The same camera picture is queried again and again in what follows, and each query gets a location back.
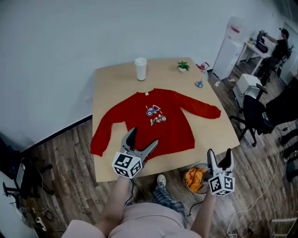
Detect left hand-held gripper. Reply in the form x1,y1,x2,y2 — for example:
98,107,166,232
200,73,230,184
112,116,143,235
111,127,159,179

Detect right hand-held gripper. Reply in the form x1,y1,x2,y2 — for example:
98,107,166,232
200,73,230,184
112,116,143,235
204,148,236,197

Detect red sweatshirt with print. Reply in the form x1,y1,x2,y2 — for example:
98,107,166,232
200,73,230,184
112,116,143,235
90,87,222,162

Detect person's left forearm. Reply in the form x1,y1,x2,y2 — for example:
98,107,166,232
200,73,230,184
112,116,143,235
95,176,131,233

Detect person's right forearm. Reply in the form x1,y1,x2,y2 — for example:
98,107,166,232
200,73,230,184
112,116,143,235
190,192,217,238

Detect orange cloth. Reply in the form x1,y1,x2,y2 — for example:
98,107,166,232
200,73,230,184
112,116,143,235
185,167,207,192

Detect black high-back office chair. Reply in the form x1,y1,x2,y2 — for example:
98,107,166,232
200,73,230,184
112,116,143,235
229,82,298,147

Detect white lidded cup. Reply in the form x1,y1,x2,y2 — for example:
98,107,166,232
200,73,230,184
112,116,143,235
134,57,148,81

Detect person's pink top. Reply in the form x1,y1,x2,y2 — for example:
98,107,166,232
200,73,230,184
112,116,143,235
61,202,205,238

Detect white drawer cabinet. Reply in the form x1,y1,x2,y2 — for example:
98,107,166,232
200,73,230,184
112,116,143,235
232,73,261,109

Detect small potted green plant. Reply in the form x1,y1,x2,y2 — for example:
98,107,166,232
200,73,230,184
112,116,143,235
176,60,190,73

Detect clear spray bottle red trigger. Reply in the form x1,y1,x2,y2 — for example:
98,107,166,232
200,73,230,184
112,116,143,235
196,61,210,81

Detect white water dispenser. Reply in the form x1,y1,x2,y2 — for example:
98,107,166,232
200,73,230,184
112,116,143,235
213,37,244,81

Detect black low swivel chair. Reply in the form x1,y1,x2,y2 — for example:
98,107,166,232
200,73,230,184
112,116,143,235
2,158,55,200

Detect white side desk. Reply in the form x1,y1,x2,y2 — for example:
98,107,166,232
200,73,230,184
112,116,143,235
238,40,273,75

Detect silver laptop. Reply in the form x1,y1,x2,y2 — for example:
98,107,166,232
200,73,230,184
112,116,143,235
16,162,27,184

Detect dark bag on desk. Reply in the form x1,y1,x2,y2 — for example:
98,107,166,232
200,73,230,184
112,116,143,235
255,37,268,53

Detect white power strip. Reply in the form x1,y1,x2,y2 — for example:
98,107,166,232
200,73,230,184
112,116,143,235
35,217,47,231

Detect black fabric bundle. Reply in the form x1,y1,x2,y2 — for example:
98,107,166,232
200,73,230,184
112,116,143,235
0,132,24,177

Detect clear water jug red label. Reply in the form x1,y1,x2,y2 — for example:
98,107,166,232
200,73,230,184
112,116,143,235
227,16,247,45

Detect wire mesh waste basket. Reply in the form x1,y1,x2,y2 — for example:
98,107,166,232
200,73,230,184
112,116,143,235
182,162,210,195

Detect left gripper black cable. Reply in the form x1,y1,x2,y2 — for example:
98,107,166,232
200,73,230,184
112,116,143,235
124,178,137,205

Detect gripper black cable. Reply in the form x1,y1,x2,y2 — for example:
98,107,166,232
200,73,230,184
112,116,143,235
186,200,205,217
124,178,137,205

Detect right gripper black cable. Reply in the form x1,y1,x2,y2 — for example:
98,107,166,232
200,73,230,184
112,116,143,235
186,200,205,217

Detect black coiled floor cable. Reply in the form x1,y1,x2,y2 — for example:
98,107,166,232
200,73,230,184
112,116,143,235
41,206,56,223

